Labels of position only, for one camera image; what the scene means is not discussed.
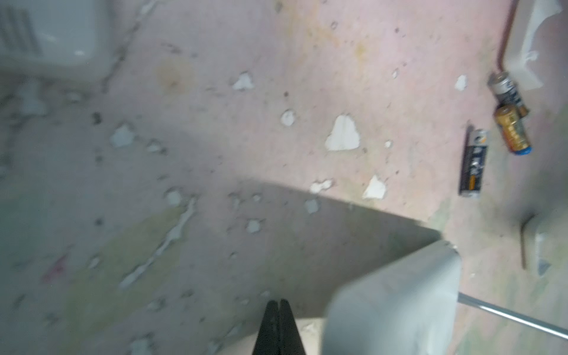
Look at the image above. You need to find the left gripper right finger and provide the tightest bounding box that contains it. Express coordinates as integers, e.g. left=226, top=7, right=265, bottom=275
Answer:
left=278, top=299, right=306, bottom=355

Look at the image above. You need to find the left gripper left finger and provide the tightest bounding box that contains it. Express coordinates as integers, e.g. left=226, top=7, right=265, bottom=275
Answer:
left=252, top=300, right=279, bottom=355

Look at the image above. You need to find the grey white remote control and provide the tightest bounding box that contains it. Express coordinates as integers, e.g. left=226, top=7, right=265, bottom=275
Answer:
left=321, top=241, right=462, bottom=354

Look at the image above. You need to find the orange black screwdriver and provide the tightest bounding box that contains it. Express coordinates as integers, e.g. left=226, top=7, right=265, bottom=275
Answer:
left=457, top=292, right=568, bottom=340

